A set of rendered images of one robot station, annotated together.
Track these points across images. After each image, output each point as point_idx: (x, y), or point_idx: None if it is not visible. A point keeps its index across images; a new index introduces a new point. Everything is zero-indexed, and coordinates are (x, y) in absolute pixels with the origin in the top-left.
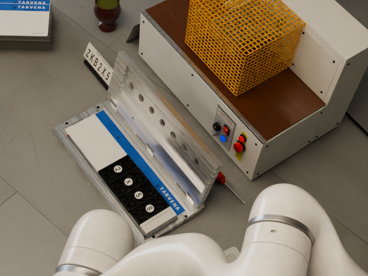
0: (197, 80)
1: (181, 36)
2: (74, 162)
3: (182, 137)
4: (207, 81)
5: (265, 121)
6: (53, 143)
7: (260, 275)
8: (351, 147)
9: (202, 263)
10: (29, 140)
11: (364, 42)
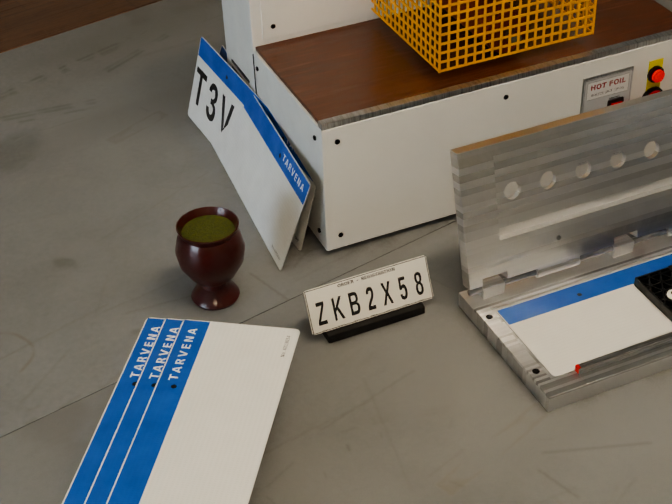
0: (522, 91)
1: (411, 84)
2: (638, 380)
3: (671, 125)
4: (545, 65)
5: (644, 20)
6: (582, 412)
7: None
8: None
9: None
10: (571, 455)
11: None
